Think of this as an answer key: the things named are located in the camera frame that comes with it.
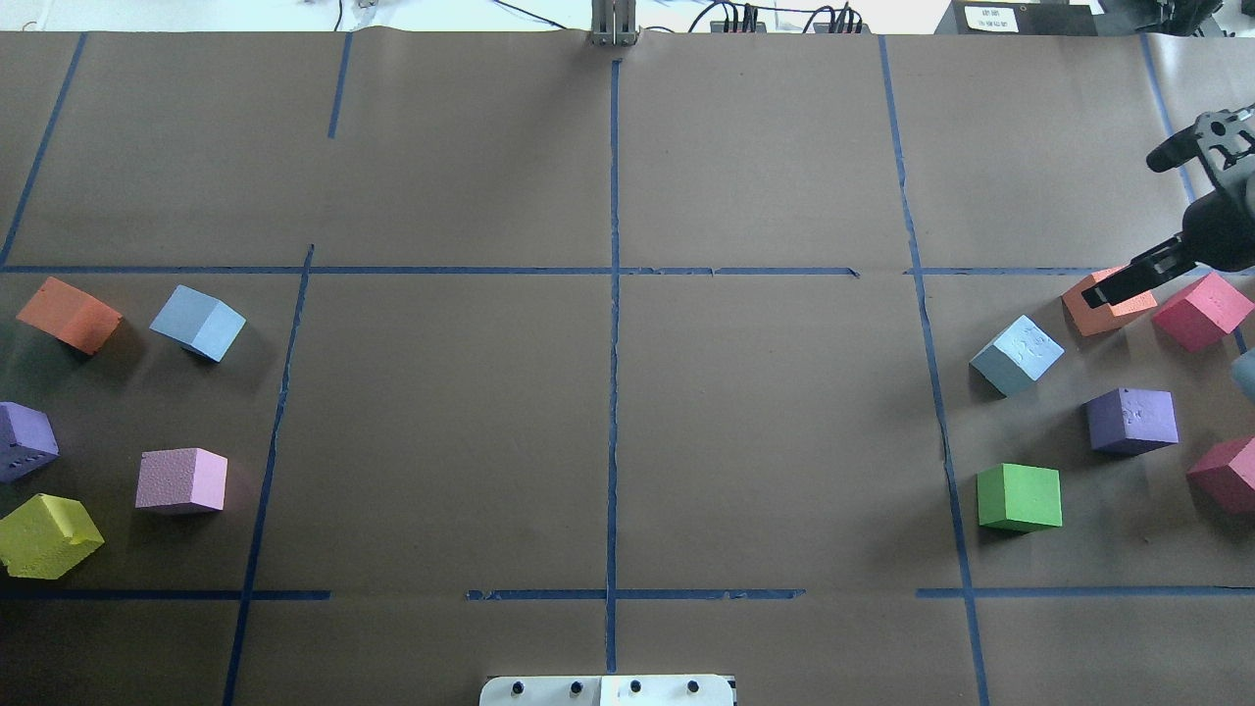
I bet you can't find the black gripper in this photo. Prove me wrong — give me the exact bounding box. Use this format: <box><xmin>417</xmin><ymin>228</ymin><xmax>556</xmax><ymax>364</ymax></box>
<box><xmin>1081</xmin><ymin>181</ymin><xmax>1254</xmax><ymax>308</ymax></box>

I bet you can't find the light blue block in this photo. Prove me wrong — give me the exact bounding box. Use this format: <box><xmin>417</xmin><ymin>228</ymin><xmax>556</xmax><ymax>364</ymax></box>
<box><xmin>970</xmin><ymin>316</ymin><xmax>1064</xmax><ymax>398</ymax></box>
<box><xmin>149</xmin><ymin>283</ymin><xmax>246</xmax><ymax>362</ymax></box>

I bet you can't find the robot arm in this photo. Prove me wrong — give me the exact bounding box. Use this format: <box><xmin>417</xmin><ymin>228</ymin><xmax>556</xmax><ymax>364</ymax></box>
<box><xmin>1081</xmin><ymin>107</ymin><xmax>1254</xmax><ymax>308</ymax></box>

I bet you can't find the magenta foam block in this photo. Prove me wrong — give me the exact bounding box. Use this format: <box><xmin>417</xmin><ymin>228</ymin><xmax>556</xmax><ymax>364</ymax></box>
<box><xmin>1152</xmin><ymin>272</ymin><xmax>1254</xmax><ymax>352</ymax></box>

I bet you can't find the purple foam block right side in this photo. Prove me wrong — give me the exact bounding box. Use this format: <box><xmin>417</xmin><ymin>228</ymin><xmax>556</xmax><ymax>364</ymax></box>
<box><xmin>1083</xmin><ymin>387</ymin><xmax>1180</xmax><ymax>456</ymax></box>

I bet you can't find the purple foam block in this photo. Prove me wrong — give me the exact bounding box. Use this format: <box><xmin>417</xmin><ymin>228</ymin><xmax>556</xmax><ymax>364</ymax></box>
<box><xmin>1083</xmin><ymin>387</ymin><xmax>1180</xmax><ymax>456</ymax></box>
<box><xmin>1</xmin><ymin>401</ymin><xmax>60</xmax><ymax>485</ymax></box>

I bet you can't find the crimson foam block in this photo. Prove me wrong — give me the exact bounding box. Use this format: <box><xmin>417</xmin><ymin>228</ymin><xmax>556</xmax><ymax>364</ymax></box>
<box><xmin>1186</xmin><ymin>436</ymin><xmax>1254</xmax><ymax>515</ymax></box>

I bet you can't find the black power box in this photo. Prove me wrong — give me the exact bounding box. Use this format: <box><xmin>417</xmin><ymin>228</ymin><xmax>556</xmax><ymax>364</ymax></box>
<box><xmin>932</xmin><ymin>1</ymin><xmax>1098</xmax><ymax>36</ymax></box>

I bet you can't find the green foam block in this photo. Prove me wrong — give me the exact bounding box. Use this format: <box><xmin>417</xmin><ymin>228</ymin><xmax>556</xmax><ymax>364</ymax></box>
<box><xmin>976</xmin><ymin>461</ymin><xmax>1064</xmax><ymax>532</ymax></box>

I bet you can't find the pink foam block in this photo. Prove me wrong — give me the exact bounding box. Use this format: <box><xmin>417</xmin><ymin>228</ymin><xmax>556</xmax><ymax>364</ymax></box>
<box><xmin>133</xmin><ymin>448</ymin><xmax>228</xmax><ymax>515</ymax></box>

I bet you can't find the orange foam block left side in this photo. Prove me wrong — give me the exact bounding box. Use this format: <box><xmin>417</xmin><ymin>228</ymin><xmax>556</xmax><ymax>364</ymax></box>
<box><xmin>15</xmin><ymin>277</ymin><xmax>123</xmax><ymax>356</ymax></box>

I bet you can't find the purple foam block left side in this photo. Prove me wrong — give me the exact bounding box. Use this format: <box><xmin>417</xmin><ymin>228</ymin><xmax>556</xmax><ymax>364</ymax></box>
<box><xmin>1</xmin><ymin>401</ymin><xmax>60</xmax><ymax>485</ymax></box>

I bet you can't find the yellow foam block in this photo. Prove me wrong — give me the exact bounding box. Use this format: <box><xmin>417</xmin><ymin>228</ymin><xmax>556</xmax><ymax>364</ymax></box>
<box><xmin>1</xmin><ymin>493</ymin><xmax>105</xmax><ymax>581</ymax></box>

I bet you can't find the aluminium frame post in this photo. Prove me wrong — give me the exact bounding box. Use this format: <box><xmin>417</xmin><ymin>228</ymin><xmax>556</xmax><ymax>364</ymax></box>
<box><xmin>590</xmin><ymin>0</ymin><xmax>639</xmax><ymax>46</ymax></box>

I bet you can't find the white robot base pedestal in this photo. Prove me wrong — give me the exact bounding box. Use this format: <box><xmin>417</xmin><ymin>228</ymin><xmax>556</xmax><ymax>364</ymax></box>
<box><xmin>478</xmin><ymin>673</ymin><xmax>738</xmax><ymax>705</ymax></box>

